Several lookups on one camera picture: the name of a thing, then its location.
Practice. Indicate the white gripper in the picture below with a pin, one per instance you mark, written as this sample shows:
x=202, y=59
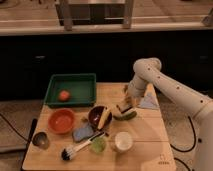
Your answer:
x=136, y=88

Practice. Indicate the eraser with black stripe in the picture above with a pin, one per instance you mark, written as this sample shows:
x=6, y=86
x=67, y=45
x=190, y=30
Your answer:
x=124, y=107

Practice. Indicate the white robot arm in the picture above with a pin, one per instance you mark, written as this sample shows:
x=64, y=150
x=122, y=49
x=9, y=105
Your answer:
x=199, y=106

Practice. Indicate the white paper cup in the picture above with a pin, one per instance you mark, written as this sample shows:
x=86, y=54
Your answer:
x=122, y=142

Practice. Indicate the green cucumber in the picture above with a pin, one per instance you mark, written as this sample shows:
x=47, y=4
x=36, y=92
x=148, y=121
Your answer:
x=127, y=116

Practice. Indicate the grey folded cloth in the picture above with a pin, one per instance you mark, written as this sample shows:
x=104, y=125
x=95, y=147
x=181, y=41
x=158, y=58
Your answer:
x=148, y=102

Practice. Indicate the yellow banana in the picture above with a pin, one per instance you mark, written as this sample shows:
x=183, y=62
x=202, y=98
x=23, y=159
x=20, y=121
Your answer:
x=103, y=118

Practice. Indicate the dark brown bowl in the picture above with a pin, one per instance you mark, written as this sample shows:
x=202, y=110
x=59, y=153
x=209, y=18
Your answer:
x=95, y=115

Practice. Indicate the blue sponge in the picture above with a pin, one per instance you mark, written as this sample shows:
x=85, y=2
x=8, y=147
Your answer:
x=82, y=133

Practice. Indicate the green plastic tray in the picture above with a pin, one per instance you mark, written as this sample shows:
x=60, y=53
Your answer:
x=81, y=87

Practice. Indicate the red tomato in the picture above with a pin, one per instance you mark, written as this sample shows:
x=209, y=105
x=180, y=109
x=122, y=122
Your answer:
x=64, y=95

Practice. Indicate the orange bowl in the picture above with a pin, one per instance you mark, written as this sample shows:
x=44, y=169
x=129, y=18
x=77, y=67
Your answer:
x=61, y=121

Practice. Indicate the black bristle brush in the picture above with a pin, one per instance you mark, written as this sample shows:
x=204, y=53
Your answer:
x=70, y=151

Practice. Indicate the wooden stool frame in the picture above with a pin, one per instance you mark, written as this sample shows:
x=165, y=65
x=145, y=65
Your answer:
x=94, y=12

